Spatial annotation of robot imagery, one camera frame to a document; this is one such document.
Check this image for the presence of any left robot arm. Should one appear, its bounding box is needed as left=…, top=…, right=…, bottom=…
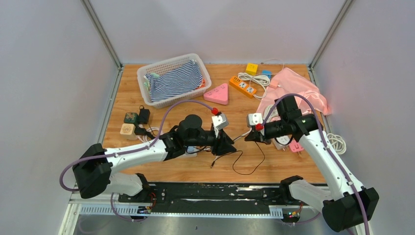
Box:
left=72, top=114, right=236, bottom=202

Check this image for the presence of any small blue cube socket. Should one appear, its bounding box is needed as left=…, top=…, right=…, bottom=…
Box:
left=261, top=70, right=272, bottom=79

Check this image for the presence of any beige wooden cube socket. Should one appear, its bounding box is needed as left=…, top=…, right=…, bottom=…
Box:
left=120, top=123, right=137, bottom=141

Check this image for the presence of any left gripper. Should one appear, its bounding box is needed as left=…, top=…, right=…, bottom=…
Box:
left=185, top=127, right=236, bottom=156

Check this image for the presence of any pink cloth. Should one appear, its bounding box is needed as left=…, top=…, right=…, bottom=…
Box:
left=256, top=68, right=332, bottom=116

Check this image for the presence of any blue white striped cloth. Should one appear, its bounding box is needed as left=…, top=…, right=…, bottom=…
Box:
left=144, top=60, right=205, bottom=102

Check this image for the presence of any pink plug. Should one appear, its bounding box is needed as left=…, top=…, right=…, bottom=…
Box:
left=288, top=140, right=304, bottom=153

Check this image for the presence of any white coiled cable right edge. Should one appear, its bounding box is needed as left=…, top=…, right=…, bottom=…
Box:
left=325, top=133, right=347, bottom=155

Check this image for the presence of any white cable bundle by orange strip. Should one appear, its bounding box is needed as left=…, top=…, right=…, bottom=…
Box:
left=237, top=71, right=272, bottom=100

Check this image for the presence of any pink triangular power strip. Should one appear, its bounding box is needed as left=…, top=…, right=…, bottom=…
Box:
left=203, top=83, right=229, bottom=105

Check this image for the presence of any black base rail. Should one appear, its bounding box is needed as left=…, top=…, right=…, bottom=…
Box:
left=116, top=182, right=301, bottom=214

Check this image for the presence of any white plastic basket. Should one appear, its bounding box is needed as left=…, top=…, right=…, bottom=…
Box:
left=137, top=53, right=212, bottom=109

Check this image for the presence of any green patterned cube socket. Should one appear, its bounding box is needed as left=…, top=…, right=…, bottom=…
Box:
left=123, top=112, right=139, bottom=125

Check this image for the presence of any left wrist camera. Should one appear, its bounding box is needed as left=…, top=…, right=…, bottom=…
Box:
left=211, top=113, right=229, bottom=130

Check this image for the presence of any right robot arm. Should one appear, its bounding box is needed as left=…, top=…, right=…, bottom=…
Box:
left=245, top=94, right=379, bottom=235

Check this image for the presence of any white coiled cable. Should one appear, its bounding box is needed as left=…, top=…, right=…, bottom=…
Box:
left=138, top=126, right=164, bottom=143

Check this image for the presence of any orange power strip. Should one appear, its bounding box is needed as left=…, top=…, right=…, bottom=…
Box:
left=229, top=76, right=256, bottom=98

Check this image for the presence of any white cable coil on cloth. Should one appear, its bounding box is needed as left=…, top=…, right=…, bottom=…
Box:
left=263, top=104, right=279, bottom=122

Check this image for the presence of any white power strip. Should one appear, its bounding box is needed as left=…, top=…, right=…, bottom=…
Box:
left=185, top=146, right=197, bottom=157

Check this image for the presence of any white cube socket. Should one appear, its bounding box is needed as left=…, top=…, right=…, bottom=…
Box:
left=272, top=135, right=292, bottom=151

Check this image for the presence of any yellow cube socket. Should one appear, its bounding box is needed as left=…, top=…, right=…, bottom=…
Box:
left=245, top=63, right=258, bottom=76

